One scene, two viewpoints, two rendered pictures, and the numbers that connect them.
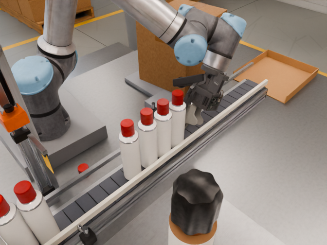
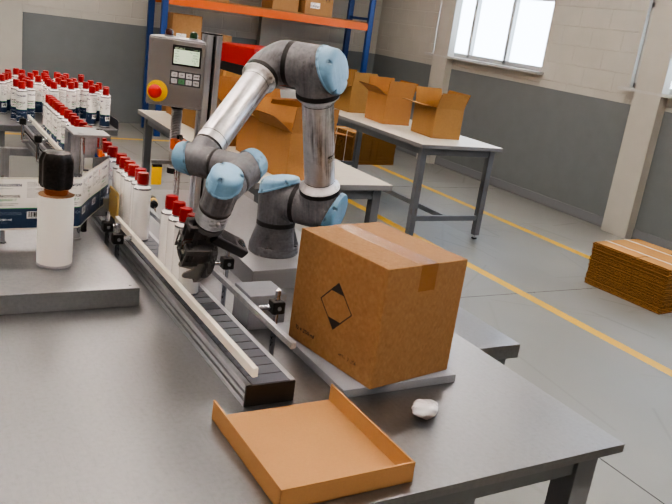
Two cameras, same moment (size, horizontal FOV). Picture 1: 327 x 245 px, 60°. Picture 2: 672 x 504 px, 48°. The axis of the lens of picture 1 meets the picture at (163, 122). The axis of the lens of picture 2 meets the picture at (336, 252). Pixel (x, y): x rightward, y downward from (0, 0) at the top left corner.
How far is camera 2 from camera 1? 2.20 m
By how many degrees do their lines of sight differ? 88
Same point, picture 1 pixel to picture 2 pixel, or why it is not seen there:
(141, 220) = (112, 261)
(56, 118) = (258, 232)
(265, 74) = (322, 439)
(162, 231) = (92, 264)
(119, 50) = (481, 338)
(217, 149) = (166, 332)
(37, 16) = not seen: outside the picture
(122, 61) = not seen: hidden behind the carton
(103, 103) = not seen: hidden behind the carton
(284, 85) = (265, 443)
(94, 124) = (259, 267)
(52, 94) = (264, 205)
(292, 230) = (16, 327)
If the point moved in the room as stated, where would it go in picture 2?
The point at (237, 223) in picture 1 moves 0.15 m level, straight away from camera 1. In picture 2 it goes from (55, 286) to (88, 307)
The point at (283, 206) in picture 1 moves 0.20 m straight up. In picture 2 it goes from (44, 334) to (46, 249)
